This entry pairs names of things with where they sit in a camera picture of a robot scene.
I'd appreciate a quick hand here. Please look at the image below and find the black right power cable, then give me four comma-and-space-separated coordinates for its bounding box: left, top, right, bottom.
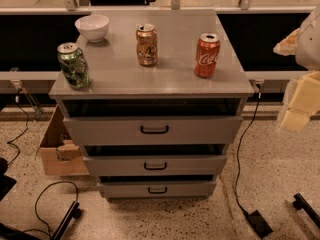
233, 83, 262, 215

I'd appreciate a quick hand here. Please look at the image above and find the black power adapter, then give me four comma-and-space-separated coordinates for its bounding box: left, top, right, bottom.
246, 210, 273, 238

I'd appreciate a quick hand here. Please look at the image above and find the grey drawer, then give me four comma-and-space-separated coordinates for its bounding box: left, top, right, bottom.
84, 155, 226, 176
97, 181, 216, 199
64, 116, 242, 146

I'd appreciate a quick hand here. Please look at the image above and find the green soda can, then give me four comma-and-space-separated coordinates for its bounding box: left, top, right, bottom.
57, 42, 90, 89

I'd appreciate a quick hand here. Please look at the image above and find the grey middle drawer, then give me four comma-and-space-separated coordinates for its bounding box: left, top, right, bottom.
84, 155, 226, 176

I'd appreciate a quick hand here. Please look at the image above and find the black object at left edge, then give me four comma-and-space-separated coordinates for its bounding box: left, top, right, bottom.
0, 158, 17, 201

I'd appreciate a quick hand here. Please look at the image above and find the grey top drawer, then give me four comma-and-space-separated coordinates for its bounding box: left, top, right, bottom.
64, 116, 242, 146

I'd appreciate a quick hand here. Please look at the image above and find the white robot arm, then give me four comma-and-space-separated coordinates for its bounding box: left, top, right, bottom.
273, 6, 320, 133

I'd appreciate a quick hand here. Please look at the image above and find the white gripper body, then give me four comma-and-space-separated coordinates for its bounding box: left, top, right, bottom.
284, 71, 320, 117

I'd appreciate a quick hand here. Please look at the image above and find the black stand leg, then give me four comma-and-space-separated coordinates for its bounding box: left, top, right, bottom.
293, 193, 320, 229
50, 201, 82, 240

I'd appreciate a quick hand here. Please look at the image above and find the black right stand leg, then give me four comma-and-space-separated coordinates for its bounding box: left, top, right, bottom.
293, 193, 320, 229

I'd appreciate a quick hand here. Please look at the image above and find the grey bottom drawer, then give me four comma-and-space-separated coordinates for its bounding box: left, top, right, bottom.
97, 181, 216, 199

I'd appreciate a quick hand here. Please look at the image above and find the black left floor cable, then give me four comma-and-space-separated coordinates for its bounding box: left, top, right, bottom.
19, 180, 80, 238

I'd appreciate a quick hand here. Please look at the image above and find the gold soda can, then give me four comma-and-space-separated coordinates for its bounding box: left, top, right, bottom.
136, 23, 158, 66

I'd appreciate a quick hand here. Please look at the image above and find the black left wall cable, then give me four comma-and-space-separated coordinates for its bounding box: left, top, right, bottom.
5, 87, 30, 167

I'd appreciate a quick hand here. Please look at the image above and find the cardboard box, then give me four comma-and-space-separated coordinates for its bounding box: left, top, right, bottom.
39, 107, 88, 176

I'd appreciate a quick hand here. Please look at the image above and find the white bowl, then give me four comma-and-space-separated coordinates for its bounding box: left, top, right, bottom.
75, 15, 110, 42

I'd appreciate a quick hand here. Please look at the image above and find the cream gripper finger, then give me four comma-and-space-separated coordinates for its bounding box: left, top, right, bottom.
280, 111, 310, 133

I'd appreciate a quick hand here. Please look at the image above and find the black left stand leg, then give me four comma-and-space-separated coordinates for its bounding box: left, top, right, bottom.
50, 201, 82, 240

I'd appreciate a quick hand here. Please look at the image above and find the grey drawer cabinet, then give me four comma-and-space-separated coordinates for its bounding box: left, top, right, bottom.
50, 10, 253, 184

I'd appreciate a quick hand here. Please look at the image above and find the red coca-cola can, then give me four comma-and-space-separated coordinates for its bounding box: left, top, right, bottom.
194, 33, 220, 78

